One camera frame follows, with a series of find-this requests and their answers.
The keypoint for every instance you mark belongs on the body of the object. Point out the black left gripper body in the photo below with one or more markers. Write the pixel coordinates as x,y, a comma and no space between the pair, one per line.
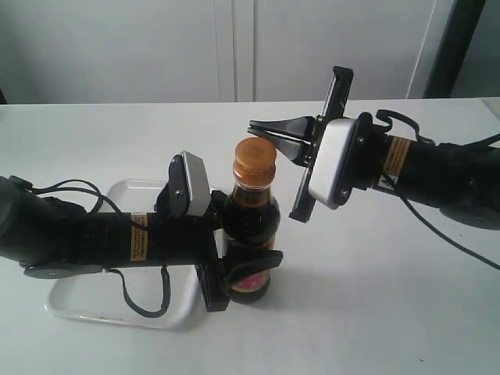
179,240

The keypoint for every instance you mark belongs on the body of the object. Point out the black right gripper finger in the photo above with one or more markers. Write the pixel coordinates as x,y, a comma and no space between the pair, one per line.
298,152
298,128

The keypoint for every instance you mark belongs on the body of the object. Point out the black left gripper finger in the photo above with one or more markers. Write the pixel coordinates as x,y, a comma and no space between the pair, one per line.
242,264
218,201

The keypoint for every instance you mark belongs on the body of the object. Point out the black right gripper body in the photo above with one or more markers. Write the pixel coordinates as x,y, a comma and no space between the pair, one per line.
362,168

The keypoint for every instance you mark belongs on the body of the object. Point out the dark soy sauce bottle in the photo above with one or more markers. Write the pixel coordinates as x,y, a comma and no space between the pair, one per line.
251,214

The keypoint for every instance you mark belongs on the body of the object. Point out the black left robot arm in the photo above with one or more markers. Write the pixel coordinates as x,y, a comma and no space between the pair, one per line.
61,231

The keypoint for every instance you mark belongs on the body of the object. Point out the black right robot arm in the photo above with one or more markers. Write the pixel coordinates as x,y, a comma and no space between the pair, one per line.
387,153

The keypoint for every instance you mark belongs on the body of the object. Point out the white rectangular plastic tray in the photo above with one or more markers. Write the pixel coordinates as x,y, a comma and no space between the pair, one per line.
98,298

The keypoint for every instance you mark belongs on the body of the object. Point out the white cabinet with doors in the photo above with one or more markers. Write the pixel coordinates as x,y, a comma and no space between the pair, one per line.
215,51

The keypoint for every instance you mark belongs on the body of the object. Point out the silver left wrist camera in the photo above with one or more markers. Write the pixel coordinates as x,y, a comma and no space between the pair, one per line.
199,195

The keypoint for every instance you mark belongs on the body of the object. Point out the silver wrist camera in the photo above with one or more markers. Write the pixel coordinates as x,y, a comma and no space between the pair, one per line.
325,176
199,195

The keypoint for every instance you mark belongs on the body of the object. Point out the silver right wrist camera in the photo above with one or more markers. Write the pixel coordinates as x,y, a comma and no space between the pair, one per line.
325,176

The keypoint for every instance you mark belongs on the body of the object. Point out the dark vertical post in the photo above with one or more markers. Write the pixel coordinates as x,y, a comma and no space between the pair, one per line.
459,30

